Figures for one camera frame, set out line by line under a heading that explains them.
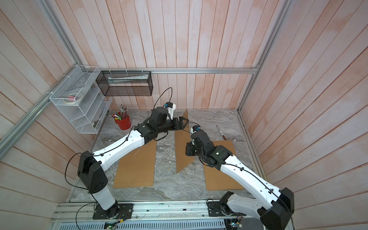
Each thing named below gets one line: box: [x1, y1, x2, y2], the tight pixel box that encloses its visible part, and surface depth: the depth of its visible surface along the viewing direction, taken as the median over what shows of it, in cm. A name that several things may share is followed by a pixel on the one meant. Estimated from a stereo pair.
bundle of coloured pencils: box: [113, 103, 128, 121], surface depth 103 cm
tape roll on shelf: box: [63, 92, 81, 104], surface depth 75 cm
